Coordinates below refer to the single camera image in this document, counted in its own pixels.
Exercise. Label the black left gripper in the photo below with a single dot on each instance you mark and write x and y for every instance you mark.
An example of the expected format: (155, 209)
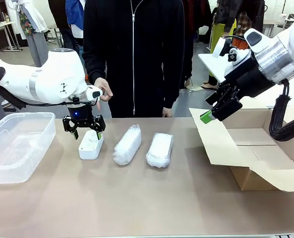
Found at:
(81, 114)

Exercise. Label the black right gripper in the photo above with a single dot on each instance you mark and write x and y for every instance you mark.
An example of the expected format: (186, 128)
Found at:
(229, 90)

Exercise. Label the white unwrapped clock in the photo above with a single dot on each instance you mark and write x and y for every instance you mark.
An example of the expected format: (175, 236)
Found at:
(89, 147)

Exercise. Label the bubble-wrapped white clock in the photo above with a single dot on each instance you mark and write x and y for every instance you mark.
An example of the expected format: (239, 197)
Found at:
(159, 150)
(127, 146)

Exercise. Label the person's right forearm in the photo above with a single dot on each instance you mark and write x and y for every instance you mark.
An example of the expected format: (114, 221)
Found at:
(94, 67)

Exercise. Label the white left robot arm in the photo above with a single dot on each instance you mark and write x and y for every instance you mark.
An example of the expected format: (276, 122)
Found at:
(50, 79)

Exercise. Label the person's left forearm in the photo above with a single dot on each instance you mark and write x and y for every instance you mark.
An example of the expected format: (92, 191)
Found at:
(177, 84)

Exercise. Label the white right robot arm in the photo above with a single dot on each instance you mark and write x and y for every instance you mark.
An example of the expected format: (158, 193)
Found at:
(275, 52)

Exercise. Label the person's right hand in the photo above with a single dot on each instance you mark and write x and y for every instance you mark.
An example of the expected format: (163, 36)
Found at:
(105, 88)

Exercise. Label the person's left hand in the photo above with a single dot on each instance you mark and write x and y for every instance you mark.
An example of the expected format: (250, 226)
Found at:
(167, 112)

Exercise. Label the white table behind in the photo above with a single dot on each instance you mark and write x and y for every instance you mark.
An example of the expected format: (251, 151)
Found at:
(211, 65)

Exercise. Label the open cardboard box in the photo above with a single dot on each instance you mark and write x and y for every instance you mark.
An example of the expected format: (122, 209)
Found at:
(255, 158)

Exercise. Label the bystander in yellow trousers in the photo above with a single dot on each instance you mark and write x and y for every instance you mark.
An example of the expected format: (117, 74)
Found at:
(221, 37)

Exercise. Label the clear plastic container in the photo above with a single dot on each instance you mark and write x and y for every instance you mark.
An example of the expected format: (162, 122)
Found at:
(15, 148)

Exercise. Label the bystander in plaid shirt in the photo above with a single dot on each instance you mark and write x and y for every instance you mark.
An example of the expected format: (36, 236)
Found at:
(243, 24)

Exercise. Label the bystander in dark clothes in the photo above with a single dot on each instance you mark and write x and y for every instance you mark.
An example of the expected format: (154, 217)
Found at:
(67, 37)

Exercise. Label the person in black zip hoodie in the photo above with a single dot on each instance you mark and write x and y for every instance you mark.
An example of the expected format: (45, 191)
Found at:
(134, 49)

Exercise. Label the white back desk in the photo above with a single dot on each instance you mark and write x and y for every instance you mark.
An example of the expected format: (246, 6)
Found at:
(278, 23)

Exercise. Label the bystander in blue jacket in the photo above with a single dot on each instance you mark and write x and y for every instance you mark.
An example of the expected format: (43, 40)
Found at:
(76, 17)

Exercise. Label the figure with white coat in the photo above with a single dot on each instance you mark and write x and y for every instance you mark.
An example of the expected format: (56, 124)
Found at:
(32, 27)

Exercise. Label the white side table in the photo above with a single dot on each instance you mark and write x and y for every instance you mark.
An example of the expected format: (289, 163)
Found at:
(3, 29)

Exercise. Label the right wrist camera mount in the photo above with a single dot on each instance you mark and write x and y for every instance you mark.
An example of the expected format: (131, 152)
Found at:
(241, 62)

